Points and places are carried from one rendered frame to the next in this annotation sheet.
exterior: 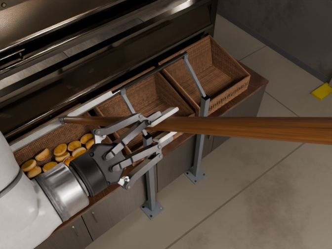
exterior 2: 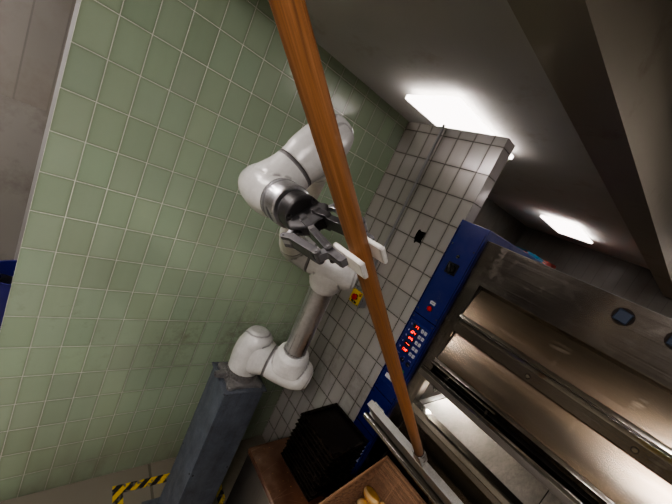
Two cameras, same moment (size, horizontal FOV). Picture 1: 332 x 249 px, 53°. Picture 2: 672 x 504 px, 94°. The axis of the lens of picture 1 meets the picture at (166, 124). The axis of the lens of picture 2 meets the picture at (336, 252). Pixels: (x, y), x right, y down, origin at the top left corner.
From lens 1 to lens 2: 0.73 m
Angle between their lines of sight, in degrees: 79
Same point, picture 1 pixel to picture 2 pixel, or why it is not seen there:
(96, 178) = (292, 196)
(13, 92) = (447, 439)
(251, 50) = not seen: outside the picture
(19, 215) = (269, 164)
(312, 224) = not seen: outside the picture
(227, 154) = not seen: outside the picture
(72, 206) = (270, 191)
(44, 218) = (264, 179)
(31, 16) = (540, 415)
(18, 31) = (512, 407)
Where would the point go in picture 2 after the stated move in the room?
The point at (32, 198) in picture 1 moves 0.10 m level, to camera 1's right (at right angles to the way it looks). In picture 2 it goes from (280, 170) to (268, 167)
